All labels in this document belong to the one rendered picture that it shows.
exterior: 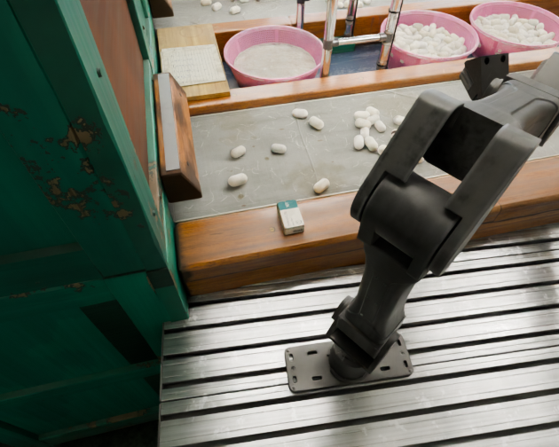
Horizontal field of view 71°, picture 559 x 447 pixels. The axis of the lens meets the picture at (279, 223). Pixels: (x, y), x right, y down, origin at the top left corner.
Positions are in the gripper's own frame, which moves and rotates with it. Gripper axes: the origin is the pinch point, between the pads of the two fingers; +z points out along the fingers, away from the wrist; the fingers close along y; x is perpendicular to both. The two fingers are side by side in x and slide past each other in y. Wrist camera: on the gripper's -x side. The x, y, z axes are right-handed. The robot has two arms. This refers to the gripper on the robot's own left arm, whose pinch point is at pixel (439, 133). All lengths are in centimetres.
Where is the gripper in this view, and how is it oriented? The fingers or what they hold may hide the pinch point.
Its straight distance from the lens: 77.3
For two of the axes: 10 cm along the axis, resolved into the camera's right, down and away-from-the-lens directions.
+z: -1.8, -2.1, 9.6
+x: 1.5, 9.6, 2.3
